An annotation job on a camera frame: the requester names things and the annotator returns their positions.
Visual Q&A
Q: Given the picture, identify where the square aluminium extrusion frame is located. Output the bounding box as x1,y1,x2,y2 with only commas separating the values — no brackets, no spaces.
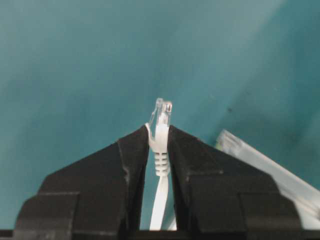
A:
216,129,320,231

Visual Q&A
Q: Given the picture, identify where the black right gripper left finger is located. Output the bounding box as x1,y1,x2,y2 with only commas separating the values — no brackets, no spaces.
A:
13,126,149,240

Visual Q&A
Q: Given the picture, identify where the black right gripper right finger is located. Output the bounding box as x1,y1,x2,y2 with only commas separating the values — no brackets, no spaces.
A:
168,126,303,233

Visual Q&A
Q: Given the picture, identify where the white ethernet cable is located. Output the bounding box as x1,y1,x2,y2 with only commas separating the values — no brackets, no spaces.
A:
145,97,177,231

